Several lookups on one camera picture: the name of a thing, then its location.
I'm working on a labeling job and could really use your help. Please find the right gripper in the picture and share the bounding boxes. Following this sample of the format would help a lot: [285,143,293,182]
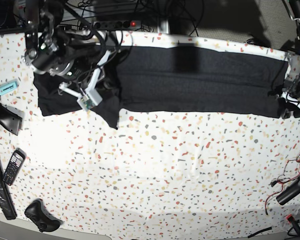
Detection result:
[49,31,123,100]

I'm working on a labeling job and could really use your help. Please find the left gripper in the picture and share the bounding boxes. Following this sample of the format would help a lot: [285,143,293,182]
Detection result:
[267,85,300,119]

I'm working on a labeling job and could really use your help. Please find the black T-shirt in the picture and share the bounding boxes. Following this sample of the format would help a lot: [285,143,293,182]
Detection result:
[32,46,290,130]

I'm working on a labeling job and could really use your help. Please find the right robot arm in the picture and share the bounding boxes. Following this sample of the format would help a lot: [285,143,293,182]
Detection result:
[23,0,122,105]

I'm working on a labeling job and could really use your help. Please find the black power strip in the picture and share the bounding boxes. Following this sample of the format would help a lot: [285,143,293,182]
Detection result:
[93,20,142,31]

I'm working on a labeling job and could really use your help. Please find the black cylinder tool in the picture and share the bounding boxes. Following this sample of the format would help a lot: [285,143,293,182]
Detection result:
[276,177,300,206]

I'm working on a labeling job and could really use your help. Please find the teal highlighter marker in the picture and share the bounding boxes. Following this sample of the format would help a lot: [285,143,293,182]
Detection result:
[0,79,19,97]

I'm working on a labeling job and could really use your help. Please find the black handheld scanner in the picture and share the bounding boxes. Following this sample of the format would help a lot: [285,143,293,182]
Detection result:
[0,103,25,136]

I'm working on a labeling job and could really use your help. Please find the terrazzo pattern table cloth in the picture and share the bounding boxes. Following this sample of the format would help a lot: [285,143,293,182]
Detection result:
[0,33,300,240]

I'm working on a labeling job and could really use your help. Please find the black game controller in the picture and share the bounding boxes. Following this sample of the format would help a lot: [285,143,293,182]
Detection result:
[24,199,62,233]

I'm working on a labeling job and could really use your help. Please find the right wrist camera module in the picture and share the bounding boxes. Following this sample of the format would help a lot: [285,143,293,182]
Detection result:
[77,88,103,112]

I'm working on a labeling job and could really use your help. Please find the red and black wires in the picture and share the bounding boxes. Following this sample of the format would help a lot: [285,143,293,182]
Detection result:
[264,142,300,216]

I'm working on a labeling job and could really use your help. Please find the red handled tool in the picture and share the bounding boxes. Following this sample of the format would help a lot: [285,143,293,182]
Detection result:
[286,214,300,238]

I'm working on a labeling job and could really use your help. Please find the black cable strip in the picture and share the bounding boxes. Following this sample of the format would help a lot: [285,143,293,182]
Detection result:
[247,227,272,239]

